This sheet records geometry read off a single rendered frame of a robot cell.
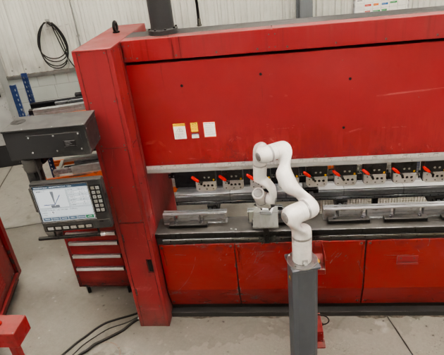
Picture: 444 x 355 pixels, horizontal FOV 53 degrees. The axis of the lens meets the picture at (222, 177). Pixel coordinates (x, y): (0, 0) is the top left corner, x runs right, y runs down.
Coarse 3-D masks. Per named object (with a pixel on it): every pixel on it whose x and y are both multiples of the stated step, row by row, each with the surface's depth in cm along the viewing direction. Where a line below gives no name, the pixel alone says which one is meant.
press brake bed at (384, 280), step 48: (192, 240) 341; (240, 240) 337; (288, 240) 333; (336, 240) 329; (384, 240) 325; (432, 240) 321; (192, 288) 364; (240, 288) 359; (336, 288) 351; (384, 288) 346; (432, 288) 342
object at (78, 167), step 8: (64, 160) 517; (72, 160) 518; (80, 160) 509; (88, 160) 508; (96, 160) 510; (64, 168) 491; (72, 168) 485; (80, 168) 486; (88, 168) 488; (96, 168) 489
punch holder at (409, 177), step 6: (396, 162) 306; (402, 162) 306; (408, 162) 305; (414, 162) 305; (396, 168) 308; (402, 168) 308; (408, 168) 308; (414, 168) 307; (396, 174) 310; (408, 174) 309; (414, 174) 309; (396, 180) 314; (402, 180) 312; (408, 180) 312; (414, 180) 311
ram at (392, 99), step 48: (336, 48) 276; (384, 48) 271; (432, 48) 269; (144, 96) 300; (192, 96) 297; (240, 96) 294; (288, 96) 291; (336, 96) 288; (384, 96) 285; (432, 96) 283; (144, 144) 317; (192, 144) 314; (240, 144) 310; (336, 144) 304; (384, 144) 301; (432, 144) 298
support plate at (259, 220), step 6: (258, 210) 333; (276, 210) 330; (258, 216) 325; (264, 216) 325; (270, 216) 324; (276, 216) 323; (258, 222) 319; (264, 222) 318; (270, 222) 318; (276, 222) 317
